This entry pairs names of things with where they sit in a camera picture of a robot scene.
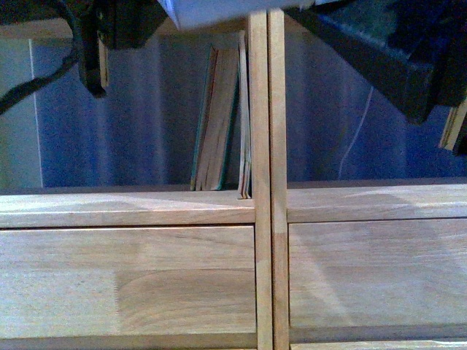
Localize light wooden bookshelf unit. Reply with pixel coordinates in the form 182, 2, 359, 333
1, 9, 466, 349

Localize black cable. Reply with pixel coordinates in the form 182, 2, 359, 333
0, 0, 85, 114

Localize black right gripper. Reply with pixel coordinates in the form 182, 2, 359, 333
284, 0, 467, 158

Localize upper wooden drawer left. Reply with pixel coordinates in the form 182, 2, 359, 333
1, 226, 256, 339

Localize wooden drawer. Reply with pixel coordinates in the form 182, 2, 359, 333
289, 219, 466, 328
1, 226, 256, 339

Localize upper wooden drawer right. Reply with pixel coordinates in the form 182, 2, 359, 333
289, 219, 466, 328

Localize white cable on wall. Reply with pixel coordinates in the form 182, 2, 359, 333
337, 87, 375, 182

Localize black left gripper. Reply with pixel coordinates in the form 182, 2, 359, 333
78, 1, 168, 98

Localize paperback book fanned pages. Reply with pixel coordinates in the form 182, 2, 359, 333
158, 0, 334, 30

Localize tan book at right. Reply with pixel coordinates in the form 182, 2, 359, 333
439, 106, 466, 151

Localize green cover standing book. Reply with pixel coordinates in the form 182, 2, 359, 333
190, 46, 239, 191

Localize thin tan standing book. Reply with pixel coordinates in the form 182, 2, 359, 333
238, 31, 252, 199

